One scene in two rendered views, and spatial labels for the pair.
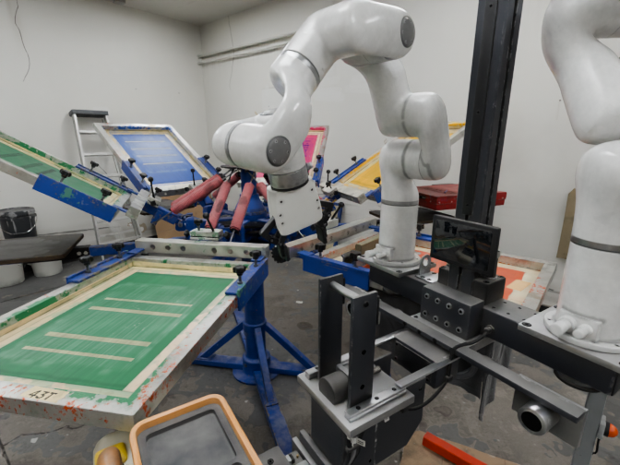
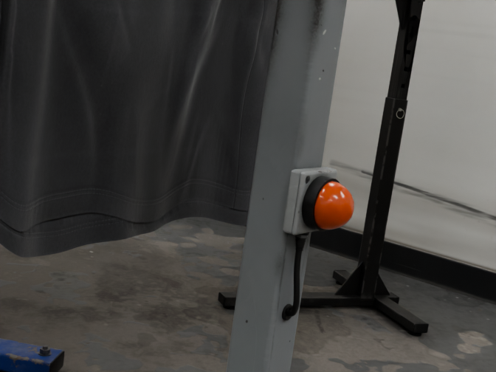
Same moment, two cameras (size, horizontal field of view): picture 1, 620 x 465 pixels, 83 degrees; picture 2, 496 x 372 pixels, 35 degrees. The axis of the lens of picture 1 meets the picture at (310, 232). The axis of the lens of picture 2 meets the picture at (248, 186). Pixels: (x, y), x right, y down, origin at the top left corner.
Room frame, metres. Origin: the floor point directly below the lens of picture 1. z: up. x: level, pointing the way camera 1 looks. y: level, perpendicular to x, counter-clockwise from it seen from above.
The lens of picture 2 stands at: (0.23, -0.75, 0.76)
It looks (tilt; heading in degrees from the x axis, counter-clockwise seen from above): 10 degrees down; 357
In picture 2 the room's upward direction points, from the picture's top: 8 degrees clockwise
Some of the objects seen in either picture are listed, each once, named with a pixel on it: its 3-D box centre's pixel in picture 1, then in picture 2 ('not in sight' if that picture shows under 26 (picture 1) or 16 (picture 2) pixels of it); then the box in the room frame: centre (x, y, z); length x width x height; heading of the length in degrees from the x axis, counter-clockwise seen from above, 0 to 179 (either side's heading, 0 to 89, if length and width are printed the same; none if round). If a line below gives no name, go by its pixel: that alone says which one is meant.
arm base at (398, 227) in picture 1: (393, 232); not in sight; (0.90, -0.22, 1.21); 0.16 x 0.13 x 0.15; 123
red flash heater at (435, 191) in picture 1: (449, 196); not in sight; (2.47, -0.99, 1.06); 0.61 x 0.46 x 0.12; 110
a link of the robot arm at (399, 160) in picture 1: (404, 172); not in sight; (0.90, -0.24, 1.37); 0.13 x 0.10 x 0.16; 42
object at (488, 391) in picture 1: (501, 344); (158, 57); (1.12, -0.69, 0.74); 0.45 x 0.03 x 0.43; 140
